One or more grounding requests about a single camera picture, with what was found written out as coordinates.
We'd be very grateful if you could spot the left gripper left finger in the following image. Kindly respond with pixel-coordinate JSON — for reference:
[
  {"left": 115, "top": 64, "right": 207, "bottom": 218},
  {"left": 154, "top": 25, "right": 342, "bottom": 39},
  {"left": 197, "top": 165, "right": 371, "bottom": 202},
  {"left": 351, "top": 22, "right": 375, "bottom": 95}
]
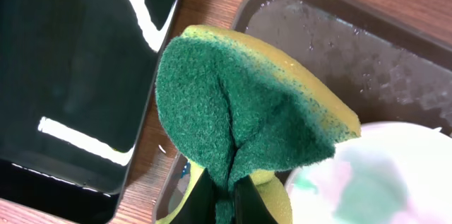
[{"left": 169, "top": 171, "right": 215, "bottom": 224}]

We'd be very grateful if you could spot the green yellow sponge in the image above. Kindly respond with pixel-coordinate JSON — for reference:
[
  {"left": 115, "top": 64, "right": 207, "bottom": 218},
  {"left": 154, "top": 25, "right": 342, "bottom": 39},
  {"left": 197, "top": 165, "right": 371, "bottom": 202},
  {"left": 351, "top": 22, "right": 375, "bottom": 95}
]
[{"left": 155, "top": 25, "right": 361, "bottom": 223}]

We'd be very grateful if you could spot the dark brown serving tray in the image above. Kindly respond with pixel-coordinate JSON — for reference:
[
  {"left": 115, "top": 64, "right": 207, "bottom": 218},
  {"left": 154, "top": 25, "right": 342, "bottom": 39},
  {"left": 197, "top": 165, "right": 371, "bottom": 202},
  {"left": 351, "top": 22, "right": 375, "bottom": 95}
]
[{"left": 152, "top": 0, "right": 452, "bottom": 224}]

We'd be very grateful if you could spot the black water tub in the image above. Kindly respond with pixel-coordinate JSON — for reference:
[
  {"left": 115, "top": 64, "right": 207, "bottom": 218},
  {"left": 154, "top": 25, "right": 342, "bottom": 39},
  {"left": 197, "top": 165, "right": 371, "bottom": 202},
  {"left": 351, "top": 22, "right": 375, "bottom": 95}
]
[{"left": 1, "top": 0, "right": 178, "bottom": 223}]

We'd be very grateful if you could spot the white plate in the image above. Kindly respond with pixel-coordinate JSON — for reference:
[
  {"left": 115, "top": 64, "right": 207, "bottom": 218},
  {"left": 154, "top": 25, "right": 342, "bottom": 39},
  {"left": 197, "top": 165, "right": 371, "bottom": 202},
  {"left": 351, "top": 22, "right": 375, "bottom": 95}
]
[{"left": 285, "top": 122, "right": 451, "bottom": 224}]

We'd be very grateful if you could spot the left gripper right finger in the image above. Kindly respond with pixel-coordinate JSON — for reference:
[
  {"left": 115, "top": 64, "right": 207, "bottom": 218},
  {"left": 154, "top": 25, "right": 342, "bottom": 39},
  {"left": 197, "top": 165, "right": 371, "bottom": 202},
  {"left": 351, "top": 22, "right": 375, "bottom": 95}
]
[{"left": 234, "top": 176, "right": 277, "bottom": 224}]

